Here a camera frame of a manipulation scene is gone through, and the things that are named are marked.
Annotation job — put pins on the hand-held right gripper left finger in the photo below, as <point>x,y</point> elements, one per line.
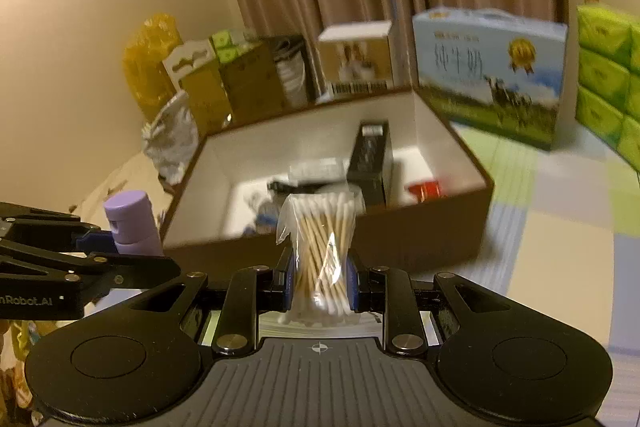
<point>288,279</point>

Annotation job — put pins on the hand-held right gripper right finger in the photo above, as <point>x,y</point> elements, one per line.
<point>351,281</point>

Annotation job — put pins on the yellow plastic bag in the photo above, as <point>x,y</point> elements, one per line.
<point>150,57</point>

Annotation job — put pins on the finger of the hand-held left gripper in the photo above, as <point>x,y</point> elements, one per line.
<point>125,269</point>
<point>92,241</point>

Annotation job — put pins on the pack of green tissue packets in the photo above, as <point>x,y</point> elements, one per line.
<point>605,72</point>

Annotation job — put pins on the small green tissue packet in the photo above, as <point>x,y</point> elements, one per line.
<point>230,55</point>
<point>221,39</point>

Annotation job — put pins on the brown cardboard storage box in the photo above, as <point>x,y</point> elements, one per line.
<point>425,232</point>

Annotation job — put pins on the small white product box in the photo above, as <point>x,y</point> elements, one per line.
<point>355,57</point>

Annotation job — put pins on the clear bag of white beads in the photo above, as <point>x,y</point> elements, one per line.
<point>320,247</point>

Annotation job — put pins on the red snack packet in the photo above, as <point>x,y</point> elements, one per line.
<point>425,190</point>

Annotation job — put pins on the black product box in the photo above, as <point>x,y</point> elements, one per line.
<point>367,162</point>

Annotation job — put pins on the olive box with white tab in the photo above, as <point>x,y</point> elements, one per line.
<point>200,97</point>

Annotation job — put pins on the blue milk carton with cow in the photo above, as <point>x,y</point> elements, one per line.
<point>475,67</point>

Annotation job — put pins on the purple cream tube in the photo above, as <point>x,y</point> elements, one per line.
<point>132,217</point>

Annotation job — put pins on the clear plastic bag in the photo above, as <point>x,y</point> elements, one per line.
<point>170,132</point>

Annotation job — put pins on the beige tablecloth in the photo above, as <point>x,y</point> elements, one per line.
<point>115,177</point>

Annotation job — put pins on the brown shipping carton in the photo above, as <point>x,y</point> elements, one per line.
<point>255,82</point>

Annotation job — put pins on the clear box of floss picks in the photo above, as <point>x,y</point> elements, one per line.
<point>320,169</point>

